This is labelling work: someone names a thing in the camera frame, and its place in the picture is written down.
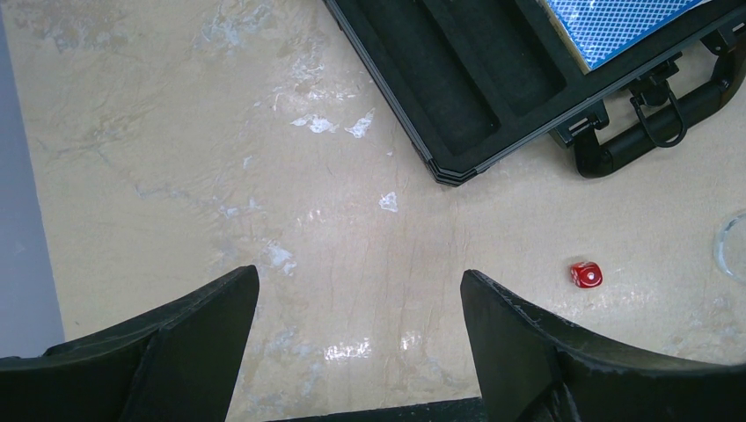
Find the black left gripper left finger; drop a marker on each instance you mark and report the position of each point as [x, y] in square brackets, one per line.
[176, 362]

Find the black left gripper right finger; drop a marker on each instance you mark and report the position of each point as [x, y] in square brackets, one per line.
[532, 364]

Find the red die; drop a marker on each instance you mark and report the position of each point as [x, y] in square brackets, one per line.
[586, 274]

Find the black poker set case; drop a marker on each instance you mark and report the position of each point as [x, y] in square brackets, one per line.
[472, 81]

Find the blue playing card deck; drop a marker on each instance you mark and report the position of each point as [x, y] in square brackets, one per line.
[597, 31]

